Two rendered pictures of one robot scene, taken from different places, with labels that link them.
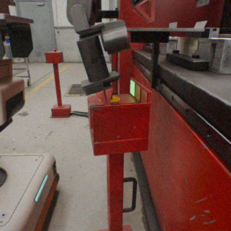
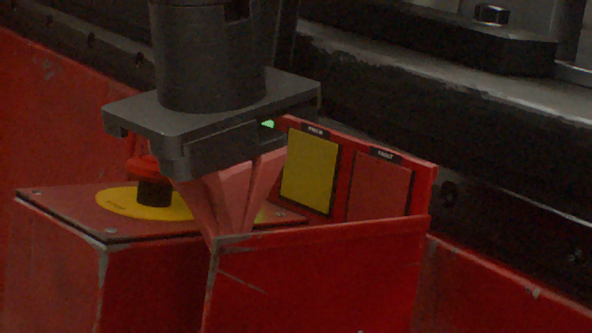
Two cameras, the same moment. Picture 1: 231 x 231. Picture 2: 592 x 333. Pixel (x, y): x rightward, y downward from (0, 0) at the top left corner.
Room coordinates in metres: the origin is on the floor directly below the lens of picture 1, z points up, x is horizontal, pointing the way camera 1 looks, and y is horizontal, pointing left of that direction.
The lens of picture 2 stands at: (-0.02, 0.33, 0.97)
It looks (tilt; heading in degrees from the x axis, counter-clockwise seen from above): 12 degrees down; 327
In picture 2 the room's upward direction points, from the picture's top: 8 degrees clockwise
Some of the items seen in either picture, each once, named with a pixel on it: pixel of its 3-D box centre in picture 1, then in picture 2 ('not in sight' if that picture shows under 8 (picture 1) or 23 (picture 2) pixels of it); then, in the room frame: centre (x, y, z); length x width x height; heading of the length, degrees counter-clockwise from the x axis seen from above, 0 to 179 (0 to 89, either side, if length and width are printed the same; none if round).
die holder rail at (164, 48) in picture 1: (160, 44); not in sight; (1.37, -0.30, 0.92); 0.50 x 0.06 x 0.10; 2
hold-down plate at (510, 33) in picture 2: (183, 60); (405, 23); (0.77, -0.26, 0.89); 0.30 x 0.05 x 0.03; 2
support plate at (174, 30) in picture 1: (159, 30); not in sight; (0.81, -0.17, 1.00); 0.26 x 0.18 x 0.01; 92
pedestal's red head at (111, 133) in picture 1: (114, 112); (205, 272); (0.58, 0.00, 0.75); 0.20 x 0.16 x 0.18; 11
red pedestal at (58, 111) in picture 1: (57, 84); not in sight; (2.43, 0.72, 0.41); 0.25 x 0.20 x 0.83; 92
